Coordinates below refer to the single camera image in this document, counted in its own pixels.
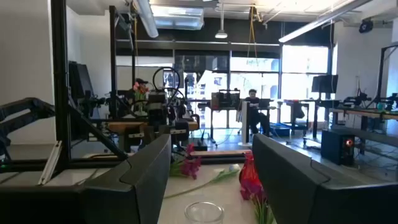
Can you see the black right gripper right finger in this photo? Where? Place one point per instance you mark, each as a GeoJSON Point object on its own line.
{"type": "Point", "coordinates": [295, 193]}

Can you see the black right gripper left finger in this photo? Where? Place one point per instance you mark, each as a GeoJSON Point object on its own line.
{"type": "Point", "coordinates": [140, 186]}

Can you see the magenta artificial flower bunch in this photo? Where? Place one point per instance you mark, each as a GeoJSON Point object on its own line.
{"type": "Point", "coordinates": [250, 189]}
{"type": "Point", "coordinates": [191, 166]}

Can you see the clear glass vase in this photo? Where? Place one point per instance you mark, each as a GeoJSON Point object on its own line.
{"type": "Point", "coordinates": [203, 217]}

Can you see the white artificial tulip green stem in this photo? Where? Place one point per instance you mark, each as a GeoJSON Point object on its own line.
{"type": "Point", "coordinates": [224, 176]}

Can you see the black background robot arm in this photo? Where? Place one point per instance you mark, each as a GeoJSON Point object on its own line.
{"type": "Point", "coordinates": [157, 105]}

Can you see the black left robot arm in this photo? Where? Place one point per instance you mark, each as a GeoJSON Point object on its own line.
{"type": "Point", "coordinates": [25, 109]}

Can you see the pink background flowers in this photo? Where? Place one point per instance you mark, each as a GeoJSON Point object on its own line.
{"type": "Point", "coordinates": [136, 86]}

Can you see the black computer tower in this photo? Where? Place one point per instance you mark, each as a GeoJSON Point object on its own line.
{"type": "Point", "coordinates": [334, 146]}

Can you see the silver aluminium profile strip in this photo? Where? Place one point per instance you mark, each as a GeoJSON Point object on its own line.
{"type": "Point", "coordinates": [49, 163]}

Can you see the wooden workbench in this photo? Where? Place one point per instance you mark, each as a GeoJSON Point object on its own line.
{"type": "Point", "coordinates": [367, 113]}

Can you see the black monitor on stand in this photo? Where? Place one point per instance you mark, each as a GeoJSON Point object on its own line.
{"type": "Point", "coordinates": [325, 84]}

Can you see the black flat monitor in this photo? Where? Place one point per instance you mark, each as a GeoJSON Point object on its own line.
{"type": "Point", "coordinates": [79, 81]}

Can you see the long white ceiling lamp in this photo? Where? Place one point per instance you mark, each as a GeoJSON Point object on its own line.
{"type": "Point", "coordinates": [311, 28]}

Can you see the white pendant ceiling lamp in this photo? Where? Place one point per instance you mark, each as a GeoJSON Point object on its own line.
{"type": "Point", "coordinates": [221, 35]}

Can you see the black aluminium table frame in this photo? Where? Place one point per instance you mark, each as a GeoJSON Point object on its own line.
{"type": "Point", "coordinates": [60, 93]}

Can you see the white ceiling duct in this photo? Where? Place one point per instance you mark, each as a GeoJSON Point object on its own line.
{"type": "Point", "coordinates": [148, 18]}

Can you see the black ceiling camera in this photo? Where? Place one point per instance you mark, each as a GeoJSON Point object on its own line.
{"type": "Point", "coordinates": [366, 26]}

